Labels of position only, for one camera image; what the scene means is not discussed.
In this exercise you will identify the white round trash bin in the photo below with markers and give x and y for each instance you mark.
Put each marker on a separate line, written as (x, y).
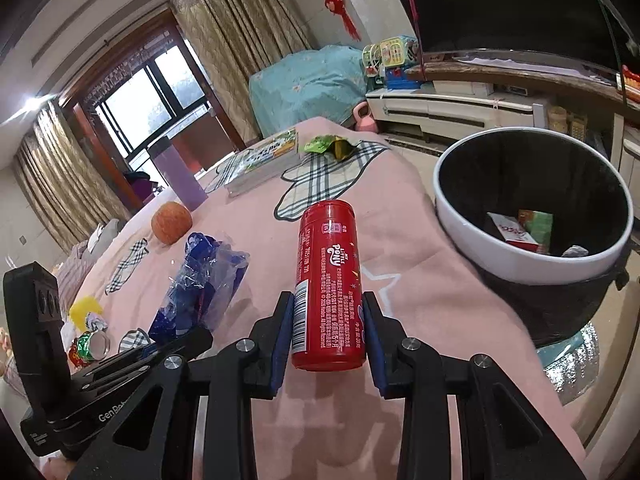
(506, 169)

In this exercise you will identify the white tv cabinet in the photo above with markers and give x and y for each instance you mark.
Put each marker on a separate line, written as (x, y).
(454, 117)

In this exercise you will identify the black flat screen television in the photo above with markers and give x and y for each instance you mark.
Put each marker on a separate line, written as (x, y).
(601, 32)

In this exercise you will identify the colourful children's book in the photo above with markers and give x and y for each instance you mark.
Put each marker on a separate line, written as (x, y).
(267, 159)

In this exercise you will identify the orange round fruit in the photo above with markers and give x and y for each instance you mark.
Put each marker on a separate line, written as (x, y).
(170, 222)

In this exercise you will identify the right beige curtain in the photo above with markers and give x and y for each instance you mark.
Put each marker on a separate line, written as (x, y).
(236, 39)

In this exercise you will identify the wooden tv shelf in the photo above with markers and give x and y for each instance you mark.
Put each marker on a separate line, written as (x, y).
(592, 92)

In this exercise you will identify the teal covered sofa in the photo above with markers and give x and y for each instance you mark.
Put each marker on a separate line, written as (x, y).
(328, 82)

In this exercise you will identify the left beige curtain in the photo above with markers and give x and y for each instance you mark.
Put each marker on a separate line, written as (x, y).
(65, 191)

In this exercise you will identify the yellow spiky ball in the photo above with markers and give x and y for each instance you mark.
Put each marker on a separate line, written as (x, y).
(84, 312)

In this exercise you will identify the green crushed drink can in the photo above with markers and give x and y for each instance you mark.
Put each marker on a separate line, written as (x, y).
(93, 346)

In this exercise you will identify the pink blanket table cover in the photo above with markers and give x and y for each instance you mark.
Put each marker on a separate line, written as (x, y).
(335, 425)

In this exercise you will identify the red cylindrical can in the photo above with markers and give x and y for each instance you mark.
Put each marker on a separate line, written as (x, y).
(328, 328)

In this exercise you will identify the pink pillow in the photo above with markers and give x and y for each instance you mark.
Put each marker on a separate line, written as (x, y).
(72, 273)

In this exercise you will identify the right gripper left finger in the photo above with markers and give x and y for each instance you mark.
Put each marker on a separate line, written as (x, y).
(153, 435)

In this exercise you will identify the pink kettlebell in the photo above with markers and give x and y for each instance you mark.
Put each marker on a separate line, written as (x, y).
(363, 118)

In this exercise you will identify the purple tall bottle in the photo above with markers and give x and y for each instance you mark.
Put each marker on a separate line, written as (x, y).
(179, 177)

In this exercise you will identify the blue crinkled plastic wrapper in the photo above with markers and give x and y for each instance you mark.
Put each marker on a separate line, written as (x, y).
(201, 292)

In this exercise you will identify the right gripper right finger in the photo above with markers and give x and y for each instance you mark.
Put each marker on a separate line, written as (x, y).
(502, 436)

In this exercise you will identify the toy cash register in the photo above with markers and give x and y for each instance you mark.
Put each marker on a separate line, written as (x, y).
(385, 64)

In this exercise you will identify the beige curtain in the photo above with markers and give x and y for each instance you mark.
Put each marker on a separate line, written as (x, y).
(236, 39)
(65, 191)

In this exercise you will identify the green snack packet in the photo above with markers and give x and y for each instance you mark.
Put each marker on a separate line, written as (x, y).
(335, 146)

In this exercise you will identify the green drink carton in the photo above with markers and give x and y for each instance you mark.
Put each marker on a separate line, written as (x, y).
(538, 224)

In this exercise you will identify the red white milk carton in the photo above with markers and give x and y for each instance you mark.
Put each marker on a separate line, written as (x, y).
(513, 233)

